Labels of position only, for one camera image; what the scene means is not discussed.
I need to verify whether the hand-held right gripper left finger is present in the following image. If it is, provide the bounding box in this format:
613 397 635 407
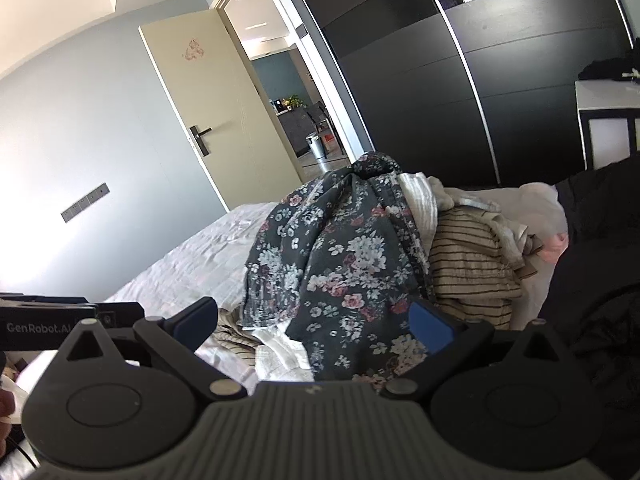
55 296 248 402

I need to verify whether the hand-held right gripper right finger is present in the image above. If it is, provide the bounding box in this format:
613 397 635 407
383 299 576 401

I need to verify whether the dark floral garment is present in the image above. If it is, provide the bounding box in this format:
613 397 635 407
241 151 453 393

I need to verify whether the person's left hand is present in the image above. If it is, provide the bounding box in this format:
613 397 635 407
0 390 19 428

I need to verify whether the beige striped garment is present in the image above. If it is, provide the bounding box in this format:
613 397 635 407
209 309 263 358
427 205 543 331

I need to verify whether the bed with pale sheet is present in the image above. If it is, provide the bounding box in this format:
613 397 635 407
15 187 571 396

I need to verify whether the white crumpled cloth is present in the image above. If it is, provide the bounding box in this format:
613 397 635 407
252 332 317 385

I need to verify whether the white textured garment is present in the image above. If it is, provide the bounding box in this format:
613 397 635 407
397 172 456 241

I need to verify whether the pale grey crumpled cloth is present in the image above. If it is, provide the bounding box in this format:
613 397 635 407
432 177 502 212

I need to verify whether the pink cloth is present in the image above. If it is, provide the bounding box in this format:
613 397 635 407
541 232 569 264

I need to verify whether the dark cloth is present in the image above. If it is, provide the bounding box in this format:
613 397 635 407
537 157 640 411

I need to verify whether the grey trash can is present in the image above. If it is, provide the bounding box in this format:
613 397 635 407
306 132 327 162

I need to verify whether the beige room door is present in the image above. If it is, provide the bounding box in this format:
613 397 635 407
138 8 303 211

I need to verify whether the dark chair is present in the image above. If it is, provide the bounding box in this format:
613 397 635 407
307 101 333 133

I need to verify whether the black sliding wardrobe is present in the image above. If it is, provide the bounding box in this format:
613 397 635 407
267 0 636 191

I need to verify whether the white cabinet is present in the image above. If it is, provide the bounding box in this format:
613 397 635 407
575 77 640 171

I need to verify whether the black cloth on cabinet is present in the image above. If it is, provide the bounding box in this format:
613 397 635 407
579 57 640 81

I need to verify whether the black cable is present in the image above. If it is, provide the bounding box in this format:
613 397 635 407
7 437 40 467

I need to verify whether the grey wall switch panel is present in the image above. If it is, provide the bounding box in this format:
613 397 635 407
61 182 110 223

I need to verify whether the dark door handle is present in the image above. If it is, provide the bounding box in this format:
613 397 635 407
188 125 213 157

